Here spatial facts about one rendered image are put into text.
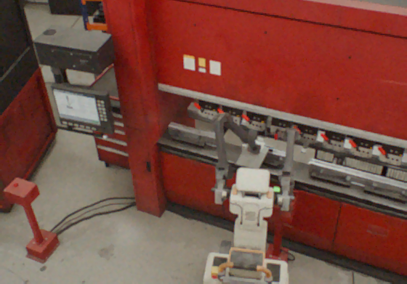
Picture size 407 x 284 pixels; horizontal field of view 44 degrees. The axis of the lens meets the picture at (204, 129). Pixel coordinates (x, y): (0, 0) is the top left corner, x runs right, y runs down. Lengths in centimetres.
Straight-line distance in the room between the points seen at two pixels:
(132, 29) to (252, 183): 135
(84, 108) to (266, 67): 136
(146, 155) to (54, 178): 144
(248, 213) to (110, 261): 167
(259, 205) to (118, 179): 230
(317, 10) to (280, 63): 48
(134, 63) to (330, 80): 141
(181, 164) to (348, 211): 142
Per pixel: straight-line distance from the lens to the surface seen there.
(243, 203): 331
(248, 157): 392
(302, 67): 347
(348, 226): 417
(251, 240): 363
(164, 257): 457
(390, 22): 320
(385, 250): 429
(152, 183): 453
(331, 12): 323
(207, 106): 395
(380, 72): 339
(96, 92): 369
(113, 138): 501
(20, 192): 425
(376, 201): 393
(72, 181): 537
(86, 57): 355
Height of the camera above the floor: 365
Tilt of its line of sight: 39 degrees down
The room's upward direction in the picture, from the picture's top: 2 degrees counter-clockwise
